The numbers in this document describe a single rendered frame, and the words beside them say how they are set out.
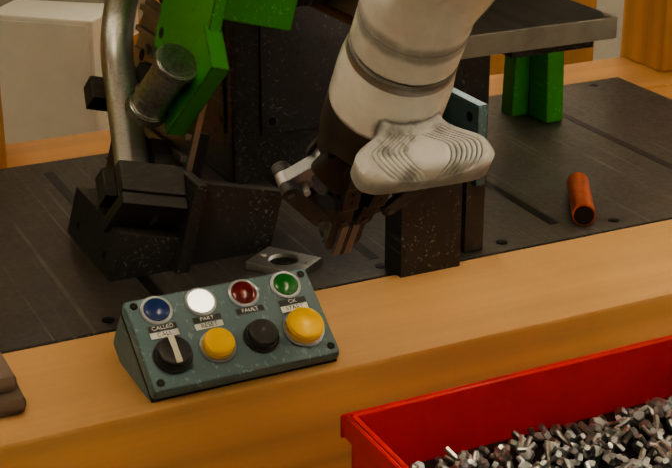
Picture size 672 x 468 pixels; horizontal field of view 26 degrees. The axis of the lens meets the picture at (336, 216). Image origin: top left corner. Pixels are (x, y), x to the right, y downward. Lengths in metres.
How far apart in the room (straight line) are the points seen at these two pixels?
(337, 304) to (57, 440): 0.29
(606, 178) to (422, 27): 0.70
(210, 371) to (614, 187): 0.57
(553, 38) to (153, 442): 0.44
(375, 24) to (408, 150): 0.08
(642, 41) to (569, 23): 0.83
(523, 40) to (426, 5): 0.35
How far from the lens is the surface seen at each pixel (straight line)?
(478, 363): 1.17
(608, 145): 1.62
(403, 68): 0.87
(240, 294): 1.11
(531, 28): 1.16
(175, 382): 1.06
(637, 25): 2.02
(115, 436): 1.06
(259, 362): 1.08
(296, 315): 1.10
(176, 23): 1.29
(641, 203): 1.46
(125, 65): 1.34
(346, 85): 0.90
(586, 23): 1.19
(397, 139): 0.89
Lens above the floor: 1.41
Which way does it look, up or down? 22 degrees down
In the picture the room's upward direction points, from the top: straight up
